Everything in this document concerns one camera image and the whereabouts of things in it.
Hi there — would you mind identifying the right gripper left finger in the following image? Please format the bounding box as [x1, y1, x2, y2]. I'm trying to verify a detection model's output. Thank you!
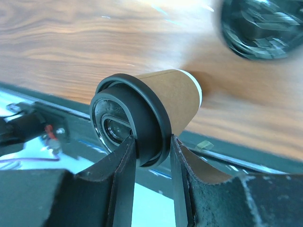
[0, 137, 136, 227]

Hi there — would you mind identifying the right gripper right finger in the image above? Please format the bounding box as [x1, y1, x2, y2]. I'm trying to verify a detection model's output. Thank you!
[170, 136, 303, 227]

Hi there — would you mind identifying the black coffee cup lid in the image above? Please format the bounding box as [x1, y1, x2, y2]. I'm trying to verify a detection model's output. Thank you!
[89, 73, 172, 168]

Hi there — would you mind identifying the brown paper coffee cup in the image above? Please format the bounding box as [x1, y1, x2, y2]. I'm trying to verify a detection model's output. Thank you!
[135, 69, 203, 136]

